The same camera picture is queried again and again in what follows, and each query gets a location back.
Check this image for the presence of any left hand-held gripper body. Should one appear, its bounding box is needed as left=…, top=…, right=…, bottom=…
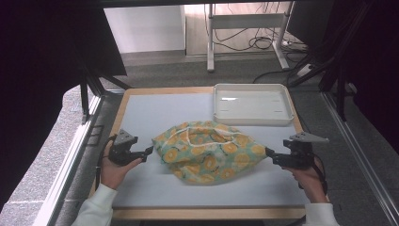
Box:
left=107, top=128, right=139, bottom=167

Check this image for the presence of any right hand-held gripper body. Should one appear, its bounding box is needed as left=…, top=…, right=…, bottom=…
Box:
left=272, top=131, right=330, bottom=170

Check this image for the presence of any lemon print cloth bag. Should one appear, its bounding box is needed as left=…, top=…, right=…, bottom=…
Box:
left=152, top=120, right=268, bottom=186

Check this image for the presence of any person's left hand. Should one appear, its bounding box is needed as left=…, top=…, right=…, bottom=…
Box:
left=100, top=144, right=144, bottom=191

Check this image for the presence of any person's right hand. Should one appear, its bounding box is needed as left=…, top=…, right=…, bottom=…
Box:
left=282, top=155, right=329, bottom=204

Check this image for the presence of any grey table mat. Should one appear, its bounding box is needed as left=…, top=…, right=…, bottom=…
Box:
left=111, top=92, right=311, bottom=209

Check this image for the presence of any white plastic tray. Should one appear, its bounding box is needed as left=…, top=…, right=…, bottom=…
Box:
left=213, top=82, right=295, bottom=127

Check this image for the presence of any black metal stand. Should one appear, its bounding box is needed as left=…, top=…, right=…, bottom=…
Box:
left=76, top=60, right=134, bottom=125
left=286, top=0, right=375, bottom=122

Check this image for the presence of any wooden table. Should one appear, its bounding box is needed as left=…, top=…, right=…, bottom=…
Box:
left=88, top=86, right=331, bottom=220

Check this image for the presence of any white power strip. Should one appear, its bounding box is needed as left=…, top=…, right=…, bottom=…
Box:
left=295, top=63, right=313, bottom=78

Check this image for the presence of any black curtain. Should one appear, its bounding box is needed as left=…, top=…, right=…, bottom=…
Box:
left=326, top=0, right=399, bottom=155
left=0, top=0, right=128, bottom=212

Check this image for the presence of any thin black table cable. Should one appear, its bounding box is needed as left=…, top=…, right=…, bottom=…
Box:
left=295, top=112, right=314, bottom=146

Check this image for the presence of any right hand-held gripper black cable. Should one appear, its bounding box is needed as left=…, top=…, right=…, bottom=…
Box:
left=309, top=153, right=329, bottom=196

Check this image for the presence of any aluminium frame rail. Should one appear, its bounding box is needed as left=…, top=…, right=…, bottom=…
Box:
left=321, top=89, right=399, bottom=226
left=32, top=93, right=107, bottom=226

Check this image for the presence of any tangle of black floor cables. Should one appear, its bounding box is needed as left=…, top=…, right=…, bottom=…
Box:
left=212, top=2, right=310, bottom=54

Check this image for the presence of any white wall panel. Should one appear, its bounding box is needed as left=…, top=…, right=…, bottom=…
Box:
left=103, top=5, right=186, bottom=54

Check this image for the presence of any white metal desk frame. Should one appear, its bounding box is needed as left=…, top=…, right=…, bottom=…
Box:
left=205, top=1, right=296, bottom=73

